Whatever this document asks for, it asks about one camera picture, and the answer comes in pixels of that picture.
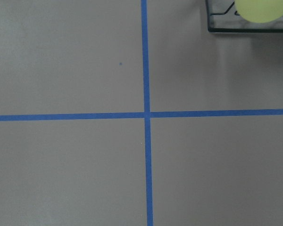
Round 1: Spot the black wire cup rack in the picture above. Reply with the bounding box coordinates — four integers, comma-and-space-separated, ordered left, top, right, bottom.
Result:
205, 0, 283, 33

